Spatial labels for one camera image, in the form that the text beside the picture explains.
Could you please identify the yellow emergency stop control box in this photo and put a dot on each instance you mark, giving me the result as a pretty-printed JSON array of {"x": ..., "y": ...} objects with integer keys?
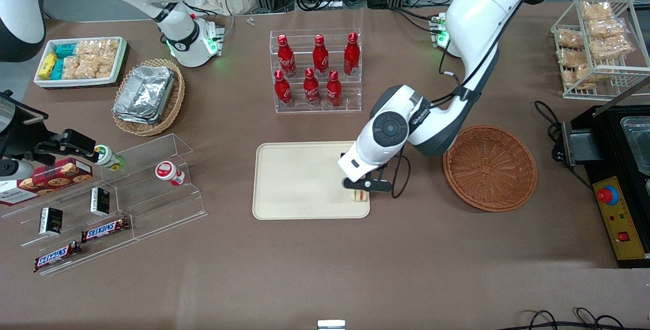
[{"x": 622, "y": 218}]

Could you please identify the snickers chocolate bar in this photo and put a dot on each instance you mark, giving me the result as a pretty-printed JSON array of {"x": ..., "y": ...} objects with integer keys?
[
  {"x": 104, "y": 229},
  {"x": 56, "y": 255}
]

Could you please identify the white rectangular snack tray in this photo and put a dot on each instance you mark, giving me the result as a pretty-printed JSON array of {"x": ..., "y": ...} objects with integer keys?
[{"x": 76, "y": 83}]

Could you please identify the cream plastic serving tray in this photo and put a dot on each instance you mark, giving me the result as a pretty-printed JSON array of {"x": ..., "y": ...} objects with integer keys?
[{"x": 294, "y": 183}]

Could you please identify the light oval wicker basket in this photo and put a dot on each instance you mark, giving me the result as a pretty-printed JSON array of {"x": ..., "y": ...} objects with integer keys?
[{"x": 174, "y": 104}]

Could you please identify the clear acrylic bottle rack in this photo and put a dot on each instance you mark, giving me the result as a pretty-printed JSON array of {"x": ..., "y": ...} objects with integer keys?
[{"x": 299, "y": 110}]

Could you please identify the black table-side machine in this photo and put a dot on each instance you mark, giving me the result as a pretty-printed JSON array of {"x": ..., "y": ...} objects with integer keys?
[{"x": 629, "y": 264}]

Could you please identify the clear acrylic step shelf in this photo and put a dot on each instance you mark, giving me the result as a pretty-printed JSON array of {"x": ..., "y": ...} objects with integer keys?
[
  {"x": 30, "y": 242},
  {"x": 167, "y": 208}
]

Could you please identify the white bracket at table edge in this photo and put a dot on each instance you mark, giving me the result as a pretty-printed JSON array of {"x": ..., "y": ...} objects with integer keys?
[{"x": 331, "y": 325}]

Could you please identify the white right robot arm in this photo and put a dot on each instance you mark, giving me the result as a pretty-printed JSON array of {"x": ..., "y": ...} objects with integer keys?
[{"x": 183, "y": 40}]

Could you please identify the green capped small bottle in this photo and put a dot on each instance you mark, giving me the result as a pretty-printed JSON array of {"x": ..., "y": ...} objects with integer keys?
[{"x": 109, "y": 157}]

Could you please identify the clear bagged fried snack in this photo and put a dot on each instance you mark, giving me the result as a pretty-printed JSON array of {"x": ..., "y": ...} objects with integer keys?
[
  {"x": 596, "y": 11},
  {"x": 607, "y": 28},
  {"x": 612, "y": 46},
  {"x": 571, "y": 39},
  {"x": 571, "y": 58},
  {"x": 581, "y": 75}
]

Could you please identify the clear rice cracker packet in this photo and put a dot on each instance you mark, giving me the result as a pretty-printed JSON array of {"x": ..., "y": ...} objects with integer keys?
[
  {"x": 71, "y": 68},
  {"x": 91, "y": 69},
  {"x": 87, "y": 47},
  {"x": 109, "y": 50}
]

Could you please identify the triangular sandwich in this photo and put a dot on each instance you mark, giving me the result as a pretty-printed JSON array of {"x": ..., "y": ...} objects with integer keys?
[{"x": 359, "y": 196}]

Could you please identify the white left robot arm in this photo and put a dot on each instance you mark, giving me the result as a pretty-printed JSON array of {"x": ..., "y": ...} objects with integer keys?
[{"x": 482, "y": 10}]

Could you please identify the clear plastic container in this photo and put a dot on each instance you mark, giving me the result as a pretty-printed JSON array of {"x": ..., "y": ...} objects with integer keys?
[{"x": 637, "y": 142}]

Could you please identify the small black box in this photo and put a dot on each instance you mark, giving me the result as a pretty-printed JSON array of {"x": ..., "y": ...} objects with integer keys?
[
  {"x": 51, "y": 221},
  {"x": 100, "y": 201}
]

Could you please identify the aluminium foil container stack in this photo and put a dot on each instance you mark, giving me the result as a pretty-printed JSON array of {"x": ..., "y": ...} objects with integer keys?
[{"x": 144, "y": 94}]

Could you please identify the teal snack packet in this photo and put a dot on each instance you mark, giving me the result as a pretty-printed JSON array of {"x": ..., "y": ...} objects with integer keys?
[
  {"x": 65, "y": 50},
  {"x": 57, "y": 69}
]

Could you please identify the brown round wicker basket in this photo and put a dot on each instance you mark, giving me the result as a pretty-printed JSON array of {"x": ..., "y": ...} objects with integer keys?
[{"x": 492, "y": 167}]

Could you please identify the red capped small bottle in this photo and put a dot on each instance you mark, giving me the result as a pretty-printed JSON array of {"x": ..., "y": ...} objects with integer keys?
[{"x": 166, "y": 171}]

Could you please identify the red tartan cookie box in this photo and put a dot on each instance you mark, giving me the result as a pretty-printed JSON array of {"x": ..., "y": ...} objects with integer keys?
[{"x": 51, "y": 177}]

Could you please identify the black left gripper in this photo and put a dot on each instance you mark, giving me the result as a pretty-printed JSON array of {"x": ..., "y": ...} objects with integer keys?
[{"x": 342, "y": 155}]

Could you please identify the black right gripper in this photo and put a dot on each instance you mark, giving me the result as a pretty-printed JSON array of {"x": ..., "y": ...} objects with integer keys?
[{"x": 21, "y": 137}]

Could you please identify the red cola bottle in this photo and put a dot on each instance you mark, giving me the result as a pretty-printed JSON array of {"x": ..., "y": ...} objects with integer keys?
[
  {"x": 311, "y": 89},
  {"x": 333, "y": 90},
  {"x": 351, "y": 55},
  {"x": 320, "y": 57},
  {"x": 282, "y": 90},
  {"x": 286, "y": 58}
]

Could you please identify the yellow snack packet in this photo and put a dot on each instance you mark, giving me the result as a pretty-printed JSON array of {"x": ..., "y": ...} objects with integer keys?
[{"x": 48, "y": 65}]

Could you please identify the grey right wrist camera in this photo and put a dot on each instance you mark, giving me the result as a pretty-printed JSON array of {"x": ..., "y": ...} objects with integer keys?
[{"x": 15, "y": 170}]

